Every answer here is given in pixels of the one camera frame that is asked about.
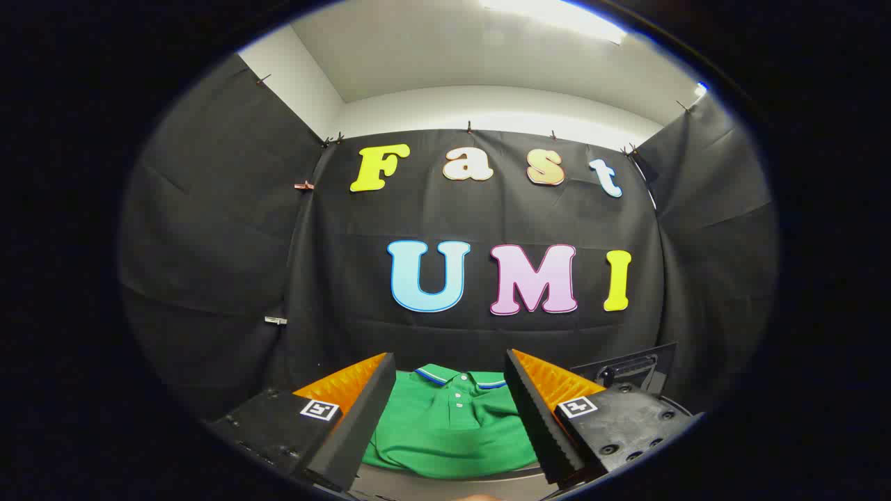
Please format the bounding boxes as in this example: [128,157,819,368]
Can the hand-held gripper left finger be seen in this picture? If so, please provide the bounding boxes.
[207,352,397,493]

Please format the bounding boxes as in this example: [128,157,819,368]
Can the green polo shirt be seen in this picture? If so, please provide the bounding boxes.
[361,363,540,479]

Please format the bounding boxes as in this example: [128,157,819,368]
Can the dark washing machine lid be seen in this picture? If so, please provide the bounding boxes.
[571,343,677,399]

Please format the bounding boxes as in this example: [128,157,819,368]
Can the black backdrop cloth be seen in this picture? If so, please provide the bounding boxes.
[118,54,779,425]

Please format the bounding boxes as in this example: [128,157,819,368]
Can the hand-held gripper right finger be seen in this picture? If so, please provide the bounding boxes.
[504,348,705,488]

